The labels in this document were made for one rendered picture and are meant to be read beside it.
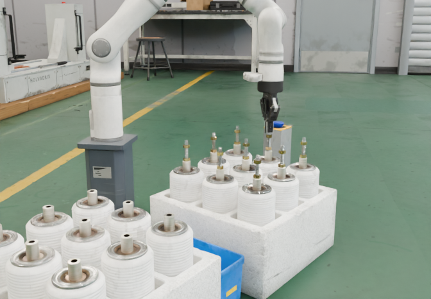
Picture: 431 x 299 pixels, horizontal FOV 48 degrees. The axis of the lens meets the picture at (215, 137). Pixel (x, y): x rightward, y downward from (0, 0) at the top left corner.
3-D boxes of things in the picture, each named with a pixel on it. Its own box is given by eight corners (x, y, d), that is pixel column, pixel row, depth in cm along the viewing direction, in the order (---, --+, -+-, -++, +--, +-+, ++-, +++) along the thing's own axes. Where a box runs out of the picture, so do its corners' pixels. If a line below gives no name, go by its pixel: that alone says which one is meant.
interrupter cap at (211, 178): (201, 182, 127) (201, 179, 127) (214, 174, 133) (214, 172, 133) (226, 187, 124) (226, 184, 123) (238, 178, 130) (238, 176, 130)
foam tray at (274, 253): (151, 253, 140) (149, 196, 136) (231, 213, 170) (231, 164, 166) (262, 301, 117) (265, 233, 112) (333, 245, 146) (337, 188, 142)
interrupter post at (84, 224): (76, 235, 96) (76, 220, 95) (86, 231, 97) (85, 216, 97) (84, 239, 94) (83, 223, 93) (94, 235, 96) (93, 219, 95)
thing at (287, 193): (283, 250, 128) (286, 185, 124) (254, 239, 134) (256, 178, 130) (303, 238, 135) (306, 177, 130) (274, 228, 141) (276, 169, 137)
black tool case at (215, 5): (210, 10, 591) (210, 1, 589) (244, 10, 590) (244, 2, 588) (210, 10, 558) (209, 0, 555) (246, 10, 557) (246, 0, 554)
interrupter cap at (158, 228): (143, 231, 98) (142, 228, 97) (167, 219, 104) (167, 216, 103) (171, 241, 93) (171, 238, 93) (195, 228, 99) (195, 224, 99)
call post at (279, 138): (260, 213, 169) (263, 128, 162) (271, 208, 175) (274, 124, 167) (278, 219, 165) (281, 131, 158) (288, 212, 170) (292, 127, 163)
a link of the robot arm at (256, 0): (292, 20, 140) (261, -15, 140) (287, 20, 132) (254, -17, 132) (275, 37, 142) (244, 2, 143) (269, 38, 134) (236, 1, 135)
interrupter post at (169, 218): (161, 230, 98) (160, 215, 97) (169, 226, 100) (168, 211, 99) (170, 233, 97) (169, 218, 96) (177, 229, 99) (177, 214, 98)
